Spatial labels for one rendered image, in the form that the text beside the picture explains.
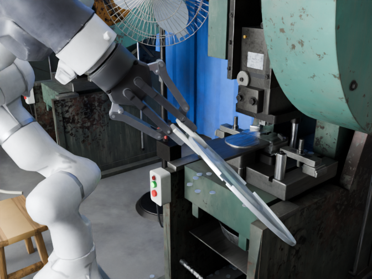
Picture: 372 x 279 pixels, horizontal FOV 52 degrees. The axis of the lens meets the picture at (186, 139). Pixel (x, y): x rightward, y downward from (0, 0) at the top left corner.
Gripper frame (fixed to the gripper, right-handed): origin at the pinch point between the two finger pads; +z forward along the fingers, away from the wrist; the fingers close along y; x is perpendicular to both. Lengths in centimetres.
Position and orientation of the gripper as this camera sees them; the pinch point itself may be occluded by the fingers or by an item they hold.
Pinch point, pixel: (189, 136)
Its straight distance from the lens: 68.9
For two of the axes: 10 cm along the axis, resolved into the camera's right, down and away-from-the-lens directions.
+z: 6.8, 6.0, 4.2
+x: -2.4, -3.6, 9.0
